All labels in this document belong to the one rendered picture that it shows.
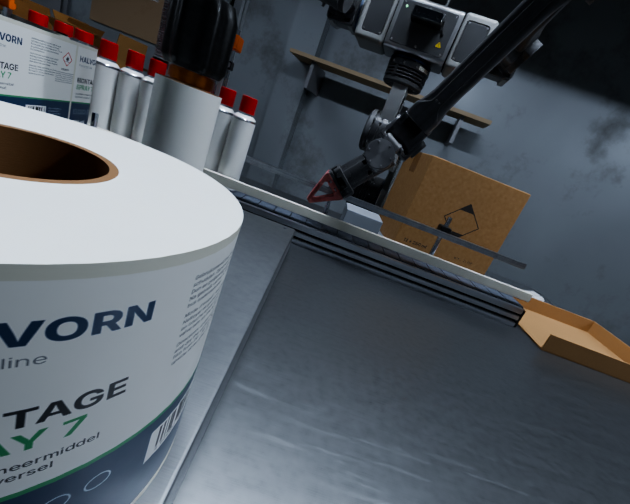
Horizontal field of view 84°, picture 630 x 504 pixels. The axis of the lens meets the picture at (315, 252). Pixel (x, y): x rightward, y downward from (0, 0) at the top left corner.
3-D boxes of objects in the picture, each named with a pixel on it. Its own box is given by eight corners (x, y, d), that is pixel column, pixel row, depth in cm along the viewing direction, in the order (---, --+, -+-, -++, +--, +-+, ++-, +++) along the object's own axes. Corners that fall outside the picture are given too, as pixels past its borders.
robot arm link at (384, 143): (426, 146, 76) (399, 116, 76) (435, 137, 65) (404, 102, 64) (383, 184, 78) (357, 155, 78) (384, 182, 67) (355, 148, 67)
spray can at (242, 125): (211, 187, 77) (237, 91, 71) (214, 182, 82) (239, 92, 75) (234, 194, 78) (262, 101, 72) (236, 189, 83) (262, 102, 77)
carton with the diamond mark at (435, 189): (390, 247, 100) (433, 155, 91) (374, 224, 122) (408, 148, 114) (482, 279, 104) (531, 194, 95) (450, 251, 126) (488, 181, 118)
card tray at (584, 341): (541, 350, 73) (551, 334, 72) (490, 296, 98) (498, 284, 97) (667, 397, 75) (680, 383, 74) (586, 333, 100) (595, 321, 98)
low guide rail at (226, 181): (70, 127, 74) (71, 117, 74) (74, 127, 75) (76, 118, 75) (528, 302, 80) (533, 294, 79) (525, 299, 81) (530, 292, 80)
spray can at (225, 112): (188, 175, 79) (212, 81, 73) (203, 175, 84) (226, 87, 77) (207, 184, 78) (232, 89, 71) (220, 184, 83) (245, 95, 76)
